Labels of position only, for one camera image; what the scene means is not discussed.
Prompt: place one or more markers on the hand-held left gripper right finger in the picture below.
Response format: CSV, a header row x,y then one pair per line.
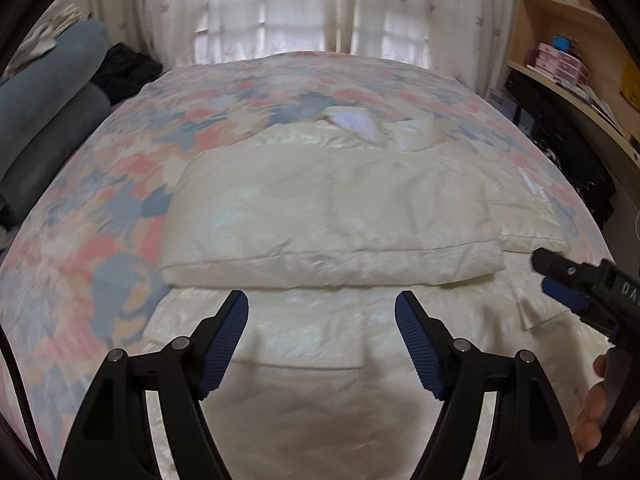
x,y
415,345

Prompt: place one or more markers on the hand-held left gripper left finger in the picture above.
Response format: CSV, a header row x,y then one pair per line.
x,y
227,340

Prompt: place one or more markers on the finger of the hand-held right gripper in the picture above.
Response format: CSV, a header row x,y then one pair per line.
x,y
562,267
567,295

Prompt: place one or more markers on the cream puffer jacket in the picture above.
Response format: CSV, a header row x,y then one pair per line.
x,y
325,200

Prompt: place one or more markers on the person's right hand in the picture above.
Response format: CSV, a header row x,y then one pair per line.
x,y
590,425

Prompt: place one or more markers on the black white patterned garment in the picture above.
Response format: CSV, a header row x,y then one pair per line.
x,y
580,170

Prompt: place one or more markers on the white cardboard box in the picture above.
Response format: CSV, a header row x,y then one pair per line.
x,y
500,99

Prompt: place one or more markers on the floral bed blanket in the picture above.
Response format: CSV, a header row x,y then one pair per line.
x,y
100,200

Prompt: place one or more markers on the yellow packet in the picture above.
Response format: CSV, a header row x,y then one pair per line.
x,y
631,80

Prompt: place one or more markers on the stack of pink boxes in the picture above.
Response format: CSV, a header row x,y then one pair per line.
x,y
560,65

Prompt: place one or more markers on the dark grey bolster pillow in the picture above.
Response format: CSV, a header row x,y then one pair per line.
x,y
45,160

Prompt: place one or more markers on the black cloth pile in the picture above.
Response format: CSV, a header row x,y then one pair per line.
x,y
125,72

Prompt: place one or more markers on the white leaf print curtain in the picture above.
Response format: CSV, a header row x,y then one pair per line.
x,y
250,5
430,5

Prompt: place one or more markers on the blue grey bolster pillow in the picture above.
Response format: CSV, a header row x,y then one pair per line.
x,y
55,80

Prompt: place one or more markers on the white crumpled cloth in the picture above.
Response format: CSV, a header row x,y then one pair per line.
x,y
45,32

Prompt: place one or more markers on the wooden wall shelf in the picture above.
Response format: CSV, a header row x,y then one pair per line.
x,y
565,20

